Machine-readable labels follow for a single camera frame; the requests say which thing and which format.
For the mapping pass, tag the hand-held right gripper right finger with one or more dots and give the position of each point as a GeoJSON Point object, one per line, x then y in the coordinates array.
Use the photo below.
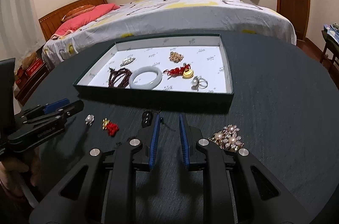
{"type": "Point", "coordinates": [183, 139]}

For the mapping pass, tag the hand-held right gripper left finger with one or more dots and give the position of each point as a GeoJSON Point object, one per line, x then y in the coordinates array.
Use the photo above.
{"type": "Point", "coordinates": [155, 139]}

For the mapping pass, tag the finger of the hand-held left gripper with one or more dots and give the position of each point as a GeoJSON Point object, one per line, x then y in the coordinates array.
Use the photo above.
{"type": "Point", "coordinates": [68, 108]}
{"type": "Point", "coordinates": [53, 106]}

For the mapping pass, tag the pearl flower brooch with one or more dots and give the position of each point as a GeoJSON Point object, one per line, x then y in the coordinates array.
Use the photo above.
{"type": "Point", "coordinates": [89, 119]}

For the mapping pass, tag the red knot gold pendant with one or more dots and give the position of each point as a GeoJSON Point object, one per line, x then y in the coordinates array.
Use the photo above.
{"type": "Point", "coordinates": [185, 73]}

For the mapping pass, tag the white jade bangle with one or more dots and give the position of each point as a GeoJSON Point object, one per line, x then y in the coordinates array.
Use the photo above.
{"type": "Point", "coordinates": [145, 68]}

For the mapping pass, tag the silver crystal brooch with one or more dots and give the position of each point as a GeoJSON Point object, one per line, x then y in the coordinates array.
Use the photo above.
{"type": "Point", "coordinates": [127, 61]}

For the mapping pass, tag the shallow green cardboard tray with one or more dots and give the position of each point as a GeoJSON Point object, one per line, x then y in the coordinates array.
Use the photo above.
{"type": "Point", "coordinates": [201, 59]}

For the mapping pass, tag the gold filigree brooch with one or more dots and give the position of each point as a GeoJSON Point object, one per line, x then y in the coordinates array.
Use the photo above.
{"type": "Point", "coordinates": [176, 57]}

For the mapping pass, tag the person's left hand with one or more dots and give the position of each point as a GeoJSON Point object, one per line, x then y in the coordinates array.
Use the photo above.
{"type": "Point", "coordinates": [16, 168]}

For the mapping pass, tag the dark wooden nightstand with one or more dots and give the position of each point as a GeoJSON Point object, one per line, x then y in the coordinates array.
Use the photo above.
{"type": "Point", "coordinates": [29, 89]}

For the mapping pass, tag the red gift box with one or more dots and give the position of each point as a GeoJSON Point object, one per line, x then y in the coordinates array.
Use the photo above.
{"type": "Point", "coordinates": [34, 68]}

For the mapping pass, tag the gold and red charm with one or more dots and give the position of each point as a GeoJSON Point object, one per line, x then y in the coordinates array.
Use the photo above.
{"type": "Point", "coordinates": [110, 128]}

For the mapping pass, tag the large pearl cluster brooch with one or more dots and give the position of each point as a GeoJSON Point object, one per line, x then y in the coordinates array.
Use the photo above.
{"type": "Point", "coordinates": [229, 140]}

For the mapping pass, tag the brown teddy bear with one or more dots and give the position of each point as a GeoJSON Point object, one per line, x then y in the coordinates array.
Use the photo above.
{"type": "Point", "coordinates": [29, 61]}

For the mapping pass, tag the wooden headboard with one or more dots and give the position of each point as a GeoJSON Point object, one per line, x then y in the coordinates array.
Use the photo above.
{"type": "Point", "coordinates": [53, 21]}

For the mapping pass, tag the pink pillow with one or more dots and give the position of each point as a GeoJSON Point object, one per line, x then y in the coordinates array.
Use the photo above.
{"type": "Point", "coordinates": [84, 18]}

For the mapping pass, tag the dark red printed pillow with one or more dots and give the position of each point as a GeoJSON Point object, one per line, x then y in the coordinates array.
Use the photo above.
{"type": "Point", "coordinates": [76, 12]}

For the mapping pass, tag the white side curtain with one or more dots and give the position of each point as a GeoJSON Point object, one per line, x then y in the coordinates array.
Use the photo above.
{"type": "Point", "coordinates": [16, 6]}

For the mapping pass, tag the bed with patterned sheet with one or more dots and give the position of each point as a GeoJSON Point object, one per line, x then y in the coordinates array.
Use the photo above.
{"type": "Point", "coordinates": [185, 17]}

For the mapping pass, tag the wooden chair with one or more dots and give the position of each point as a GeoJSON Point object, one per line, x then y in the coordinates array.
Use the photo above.
{"type": "Point", "coordinates": [328, 54]}

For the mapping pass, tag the pile of clothes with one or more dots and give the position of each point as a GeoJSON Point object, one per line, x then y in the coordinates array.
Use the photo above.
{"type": "Point", "coordinates": [332, 33]}

